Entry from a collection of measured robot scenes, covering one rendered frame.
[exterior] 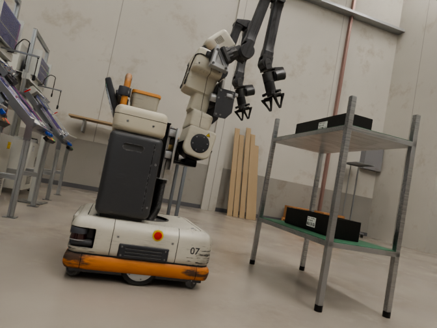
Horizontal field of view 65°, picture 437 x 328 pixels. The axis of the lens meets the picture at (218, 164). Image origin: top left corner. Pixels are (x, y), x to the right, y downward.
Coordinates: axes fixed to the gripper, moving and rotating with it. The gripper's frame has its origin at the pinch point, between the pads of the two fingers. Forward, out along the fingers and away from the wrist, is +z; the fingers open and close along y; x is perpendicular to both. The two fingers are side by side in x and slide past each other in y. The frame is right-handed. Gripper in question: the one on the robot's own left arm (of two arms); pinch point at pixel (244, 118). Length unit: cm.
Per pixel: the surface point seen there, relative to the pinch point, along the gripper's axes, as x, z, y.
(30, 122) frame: 134, -31, 88
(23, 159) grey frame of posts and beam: 145, -5, 89
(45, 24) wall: 113, -252, 487
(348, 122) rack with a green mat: -23, 14, -68
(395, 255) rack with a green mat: -36, 88, -71
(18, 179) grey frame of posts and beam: 151, 10, 89
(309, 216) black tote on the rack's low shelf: -18, 69, -26
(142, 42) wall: -50, -201, 472
